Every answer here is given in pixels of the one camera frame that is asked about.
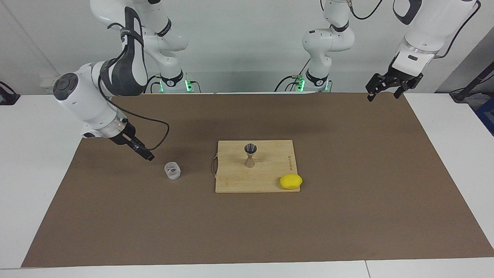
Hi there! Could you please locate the small clear glass cup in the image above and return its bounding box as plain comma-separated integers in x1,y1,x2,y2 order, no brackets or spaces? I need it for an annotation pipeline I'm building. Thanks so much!
164,161,182,181

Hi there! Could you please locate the large brown table mat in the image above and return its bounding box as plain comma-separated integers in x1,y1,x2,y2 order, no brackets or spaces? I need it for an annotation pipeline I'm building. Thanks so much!
21,93,494,268

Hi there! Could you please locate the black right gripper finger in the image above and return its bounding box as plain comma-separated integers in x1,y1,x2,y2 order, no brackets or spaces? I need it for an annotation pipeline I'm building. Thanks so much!
131,138,155,161

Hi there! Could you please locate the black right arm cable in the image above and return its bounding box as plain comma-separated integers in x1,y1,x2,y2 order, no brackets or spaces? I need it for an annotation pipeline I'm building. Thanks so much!
98,23,170,152

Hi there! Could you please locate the steel double jigger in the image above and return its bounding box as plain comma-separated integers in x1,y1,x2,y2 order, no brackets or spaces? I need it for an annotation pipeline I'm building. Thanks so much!
244,143,258,168

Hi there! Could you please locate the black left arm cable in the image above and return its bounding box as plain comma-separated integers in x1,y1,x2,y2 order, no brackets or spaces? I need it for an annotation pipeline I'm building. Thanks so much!
349,0,481,60

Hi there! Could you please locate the black clamp mount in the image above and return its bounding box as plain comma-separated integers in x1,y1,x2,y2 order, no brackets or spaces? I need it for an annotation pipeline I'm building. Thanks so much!
0,81,20,105

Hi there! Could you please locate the white wall power strip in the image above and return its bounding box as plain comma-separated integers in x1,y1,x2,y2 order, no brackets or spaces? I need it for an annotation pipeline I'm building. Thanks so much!
41,76,59,94

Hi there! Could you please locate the black stand pole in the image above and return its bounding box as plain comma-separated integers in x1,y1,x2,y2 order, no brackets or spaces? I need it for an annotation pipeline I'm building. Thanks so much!
450,62,494,103

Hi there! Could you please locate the yellow lemon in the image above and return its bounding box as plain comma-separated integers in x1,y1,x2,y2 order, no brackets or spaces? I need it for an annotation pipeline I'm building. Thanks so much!
279,174,303,190

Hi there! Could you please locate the black right base cable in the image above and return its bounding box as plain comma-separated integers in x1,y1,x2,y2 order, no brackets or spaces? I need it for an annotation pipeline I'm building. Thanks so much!
144,75,161,94

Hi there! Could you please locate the bamboo cutting board, metal handle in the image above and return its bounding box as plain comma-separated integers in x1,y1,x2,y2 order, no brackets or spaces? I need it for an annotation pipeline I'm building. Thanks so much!
211,140,301,193

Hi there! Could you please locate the black left base cable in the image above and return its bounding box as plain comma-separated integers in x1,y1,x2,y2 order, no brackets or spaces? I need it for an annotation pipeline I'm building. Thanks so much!
274,58,311,93

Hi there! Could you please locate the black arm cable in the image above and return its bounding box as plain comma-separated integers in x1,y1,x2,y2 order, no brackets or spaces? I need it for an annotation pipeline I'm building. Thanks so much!
98,23,170,152
349,0,481,60

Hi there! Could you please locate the black base cable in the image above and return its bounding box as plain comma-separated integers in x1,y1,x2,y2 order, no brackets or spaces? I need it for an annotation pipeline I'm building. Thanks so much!
144,75,161,94
274,58,311,93

